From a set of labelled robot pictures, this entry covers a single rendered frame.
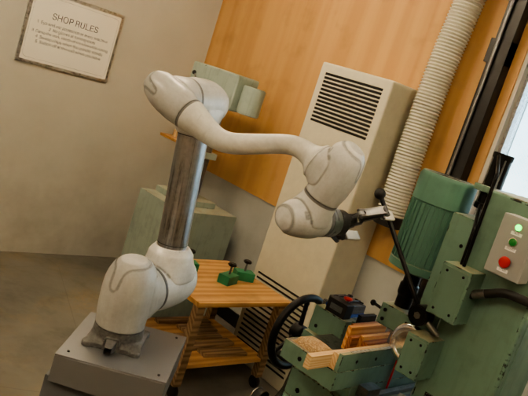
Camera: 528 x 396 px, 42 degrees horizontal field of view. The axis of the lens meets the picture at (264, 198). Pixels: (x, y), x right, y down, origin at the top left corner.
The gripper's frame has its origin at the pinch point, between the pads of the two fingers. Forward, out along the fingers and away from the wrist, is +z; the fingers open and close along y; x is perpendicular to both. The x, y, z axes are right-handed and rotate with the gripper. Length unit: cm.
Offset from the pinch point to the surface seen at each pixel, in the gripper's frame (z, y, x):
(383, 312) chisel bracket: 10.4, -13.5, -22.9
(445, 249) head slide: 7.2, 15.4, -14.6
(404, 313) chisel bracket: 10.7, -6.9, -25.7
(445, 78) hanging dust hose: 132, -7, 94
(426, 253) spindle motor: 7.5, 9.2, -13.1
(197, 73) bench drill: 107, -142, 184
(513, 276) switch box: -2.7, 34.5, -31.1
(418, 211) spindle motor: 5.8, 12.8, -1.2
